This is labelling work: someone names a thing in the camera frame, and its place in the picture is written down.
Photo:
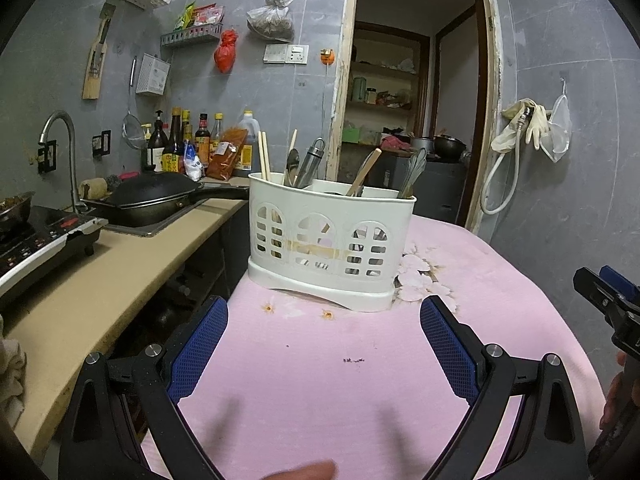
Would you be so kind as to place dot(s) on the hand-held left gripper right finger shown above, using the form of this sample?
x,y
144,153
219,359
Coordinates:
x,y
447,350

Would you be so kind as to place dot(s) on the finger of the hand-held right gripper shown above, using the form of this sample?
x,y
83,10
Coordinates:
x,y
622,285
600,295

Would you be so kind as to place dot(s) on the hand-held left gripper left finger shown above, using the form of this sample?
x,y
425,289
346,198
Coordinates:
x,y
197,347

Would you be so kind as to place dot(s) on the white plastic utensil caddy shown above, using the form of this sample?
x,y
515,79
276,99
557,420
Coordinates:
x,y
330,280

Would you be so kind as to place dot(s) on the silver fork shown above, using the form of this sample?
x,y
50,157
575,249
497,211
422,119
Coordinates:
x,y
407,175
420,162

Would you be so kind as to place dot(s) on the wooden chopstick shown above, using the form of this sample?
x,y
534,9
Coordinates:
x,y
293,140
261,155
367,167
267,157

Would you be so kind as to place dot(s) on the silver spoon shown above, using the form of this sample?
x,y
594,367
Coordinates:
x,y
292,162

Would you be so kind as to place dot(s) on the person's right hand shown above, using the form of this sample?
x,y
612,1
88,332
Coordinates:
x,y
612,400

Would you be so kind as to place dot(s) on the person's left hand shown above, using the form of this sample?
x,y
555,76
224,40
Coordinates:
x,y
300,472

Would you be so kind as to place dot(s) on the beige kitchen counter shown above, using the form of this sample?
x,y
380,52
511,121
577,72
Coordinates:
x,y
100,290

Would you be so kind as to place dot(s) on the pink floral blanket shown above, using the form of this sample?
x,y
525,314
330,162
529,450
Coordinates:
x,y
325,385

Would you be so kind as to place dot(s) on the grey cabinet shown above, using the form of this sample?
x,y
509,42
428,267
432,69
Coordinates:
x,y
430,190

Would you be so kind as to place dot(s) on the clear hanging bag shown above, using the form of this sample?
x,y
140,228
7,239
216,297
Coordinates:
x,y
557,130

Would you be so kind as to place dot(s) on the white and blue packet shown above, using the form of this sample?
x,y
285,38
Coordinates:
x,y
194,162

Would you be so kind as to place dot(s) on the cream rubber gloves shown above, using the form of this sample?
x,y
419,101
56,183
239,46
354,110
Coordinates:
x,y
537,120

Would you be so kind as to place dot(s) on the black induction cooker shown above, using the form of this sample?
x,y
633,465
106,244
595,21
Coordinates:
x,y
40,245

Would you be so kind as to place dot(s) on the beige towel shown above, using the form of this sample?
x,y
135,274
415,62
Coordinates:
x,y
10,370

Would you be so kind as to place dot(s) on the tan sponge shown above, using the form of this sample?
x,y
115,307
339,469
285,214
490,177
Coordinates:
x,y
93,189

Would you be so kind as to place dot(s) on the orange seasoning packet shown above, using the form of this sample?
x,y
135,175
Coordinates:
x,y
227,155

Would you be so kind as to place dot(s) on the row of sauce bottles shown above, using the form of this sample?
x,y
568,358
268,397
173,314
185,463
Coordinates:
x,y
172,150

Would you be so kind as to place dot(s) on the dark cooking pot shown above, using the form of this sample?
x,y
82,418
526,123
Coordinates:
x,y
449,147

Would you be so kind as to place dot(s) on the small metal pot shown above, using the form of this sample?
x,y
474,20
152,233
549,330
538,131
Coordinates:
x,y
421,144

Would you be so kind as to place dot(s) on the cooking oil jug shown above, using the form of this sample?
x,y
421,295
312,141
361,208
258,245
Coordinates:
x,y
248,140

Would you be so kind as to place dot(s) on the pink cloth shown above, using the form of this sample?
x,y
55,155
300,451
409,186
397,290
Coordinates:
x,y
395,142

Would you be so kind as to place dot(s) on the metal mesh strainer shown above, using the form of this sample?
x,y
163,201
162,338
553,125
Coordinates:
x,y
134,132

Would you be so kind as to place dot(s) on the dark bowl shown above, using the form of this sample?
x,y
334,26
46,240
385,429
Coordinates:
x,y
15,212

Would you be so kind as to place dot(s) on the green box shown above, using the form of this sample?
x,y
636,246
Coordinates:
x,y
351,135

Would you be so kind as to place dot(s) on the wooden shelf unit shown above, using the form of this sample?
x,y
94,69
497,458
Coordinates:
x,y
380,106

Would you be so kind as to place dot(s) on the chrome faucet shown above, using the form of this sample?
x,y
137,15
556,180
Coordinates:
x,y
67,130

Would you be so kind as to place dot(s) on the pale green jar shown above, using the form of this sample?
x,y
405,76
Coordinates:
x,y
359,90

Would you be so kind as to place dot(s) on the white hanging box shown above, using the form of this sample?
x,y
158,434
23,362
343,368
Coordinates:
x,y
152,75

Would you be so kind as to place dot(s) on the red plastic bag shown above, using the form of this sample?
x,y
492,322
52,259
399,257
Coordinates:
x,y
226,52

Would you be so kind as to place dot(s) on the yellow snack packet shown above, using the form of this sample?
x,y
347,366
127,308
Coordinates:
x,y
184,16

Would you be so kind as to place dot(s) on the red snack packet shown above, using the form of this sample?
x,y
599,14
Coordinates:
x,y
207,15

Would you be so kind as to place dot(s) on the clear bag of dried goods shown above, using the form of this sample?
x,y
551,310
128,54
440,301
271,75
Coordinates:
x,y
270,17

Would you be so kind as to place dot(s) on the black wall socket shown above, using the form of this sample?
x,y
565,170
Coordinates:
x,y
101,143
46,157

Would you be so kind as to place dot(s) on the worn wooden door frame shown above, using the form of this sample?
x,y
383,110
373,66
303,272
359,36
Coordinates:
x,y
492,85

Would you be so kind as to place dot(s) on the white wall switch panel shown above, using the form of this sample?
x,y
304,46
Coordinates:
x,y
286,54

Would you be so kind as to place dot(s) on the wooden wall knife holder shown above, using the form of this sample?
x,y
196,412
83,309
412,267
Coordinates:
x,y
97,55

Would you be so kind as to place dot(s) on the metal wall shelf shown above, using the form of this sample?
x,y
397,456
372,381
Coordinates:
x,y
192,36

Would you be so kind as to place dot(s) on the orange wall hook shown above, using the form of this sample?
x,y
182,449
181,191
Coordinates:
x,y
327,56

